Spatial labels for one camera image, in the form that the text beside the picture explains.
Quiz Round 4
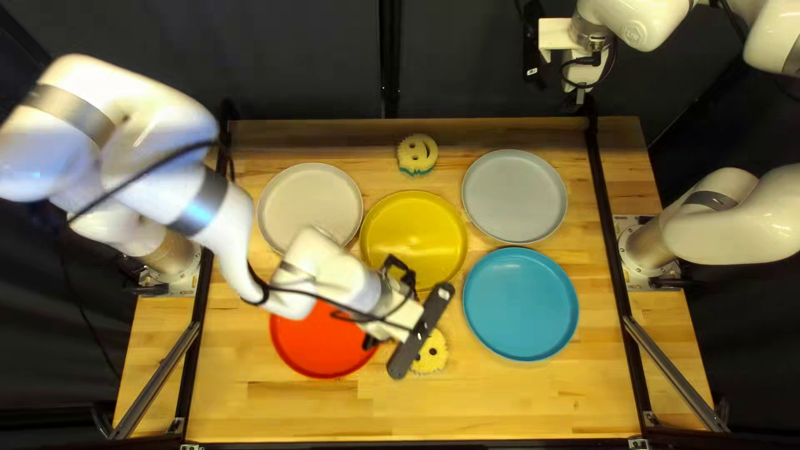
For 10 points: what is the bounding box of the teal plate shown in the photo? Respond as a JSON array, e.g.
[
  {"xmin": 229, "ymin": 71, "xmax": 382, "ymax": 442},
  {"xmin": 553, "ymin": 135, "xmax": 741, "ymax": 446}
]
[{"xmin": 462, "ymin": 247, "xmax": 580, "ymax": 363}]

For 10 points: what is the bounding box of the yellow plate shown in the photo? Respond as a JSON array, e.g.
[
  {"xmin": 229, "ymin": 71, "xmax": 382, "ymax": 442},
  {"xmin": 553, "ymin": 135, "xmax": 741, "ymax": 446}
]
[{"xmin": 359, "ymin": 189, "xmax": 470, "ymax": 293}]

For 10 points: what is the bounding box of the orange plate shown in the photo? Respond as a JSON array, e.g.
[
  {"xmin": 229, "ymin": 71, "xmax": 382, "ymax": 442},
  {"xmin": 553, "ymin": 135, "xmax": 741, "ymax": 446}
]
[{"xmin": 270, "ymin": 299, "xmax": 382, "ymax": 380}]

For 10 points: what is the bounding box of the black frame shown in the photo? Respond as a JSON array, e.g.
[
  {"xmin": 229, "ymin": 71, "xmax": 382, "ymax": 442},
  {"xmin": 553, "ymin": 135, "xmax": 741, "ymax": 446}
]
[{"xmin": 90, "ymin": 0, "xmax": 732, "ymax": 450}]

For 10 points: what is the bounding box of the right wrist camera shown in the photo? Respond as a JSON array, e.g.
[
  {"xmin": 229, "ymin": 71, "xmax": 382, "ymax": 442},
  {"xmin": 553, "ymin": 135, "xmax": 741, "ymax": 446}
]
[{"xmin": 522, "ymin": 0, "xmax": 545, "ymax": 81}]

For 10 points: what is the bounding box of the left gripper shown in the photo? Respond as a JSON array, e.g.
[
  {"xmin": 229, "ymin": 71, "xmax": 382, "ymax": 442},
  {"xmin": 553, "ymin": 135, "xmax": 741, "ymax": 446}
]
[{"xmin": 359, "ymin": 299, "xmax": 435, "ymax": 351}]

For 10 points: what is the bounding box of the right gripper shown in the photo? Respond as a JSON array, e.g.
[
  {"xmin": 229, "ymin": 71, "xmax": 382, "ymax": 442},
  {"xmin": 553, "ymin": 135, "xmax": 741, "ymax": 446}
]
[{"xmin": 537, "ymin": 17, "xmax": 616, "ymax": 106}]

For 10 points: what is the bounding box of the yellow smiling face sponge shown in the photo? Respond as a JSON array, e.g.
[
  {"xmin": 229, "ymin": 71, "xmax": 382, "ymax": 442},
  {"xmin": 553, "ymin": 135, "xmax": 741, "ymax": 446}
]
[
  {"xmin": 397, "ymin": 133, "xmax": 440, "ymax": 178},
  {"xmin": 409, "ymin": 328, "xmax": 450, "ymax": 376}
]

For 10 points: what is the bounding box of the grey plate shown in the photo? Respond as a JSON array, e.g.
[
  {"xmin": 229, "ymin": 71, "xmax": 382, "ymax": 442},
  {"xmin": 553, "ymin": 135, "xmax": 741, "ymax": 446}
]
[
  {"xmin": 256, "ymin": 162, "xmax": 365, "ymax": 256},
  {"xmin": 461, "ymin": 149, "xmax": 568, "ymax": 246}
]

